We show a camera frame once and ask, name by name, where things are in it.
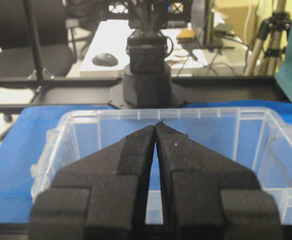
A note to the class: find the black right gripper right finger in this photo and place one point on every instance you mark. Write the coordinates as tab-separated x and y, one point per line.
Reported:
207	196

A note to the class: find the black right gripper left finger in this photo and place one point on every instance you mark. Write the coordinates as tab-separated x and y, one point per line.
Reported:
102	196

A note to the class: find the clear plastic storage case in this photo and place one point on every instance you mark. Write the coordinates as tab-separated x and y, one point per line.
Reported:
256	137

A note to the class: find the cardboard box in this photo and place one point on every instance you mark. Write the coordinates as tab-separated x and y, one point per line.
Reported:
242	16

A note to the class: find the blue table mat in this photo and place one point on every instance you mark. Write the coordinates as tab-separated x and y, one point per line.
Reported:
24	144

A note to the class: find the black computer mouse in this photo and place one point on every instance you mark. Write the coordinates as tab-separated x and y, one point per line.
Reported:
105	60

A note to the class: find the black office chair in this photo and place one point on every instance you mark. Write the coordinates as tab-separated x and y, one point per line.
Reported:
16	59

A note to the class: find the camera tripod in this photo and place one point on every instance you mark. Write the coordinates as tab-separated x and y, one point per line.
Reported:
267	53

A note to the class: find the black frame pole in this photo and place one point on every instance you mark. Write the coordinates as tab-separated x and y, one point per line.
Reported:
34	38

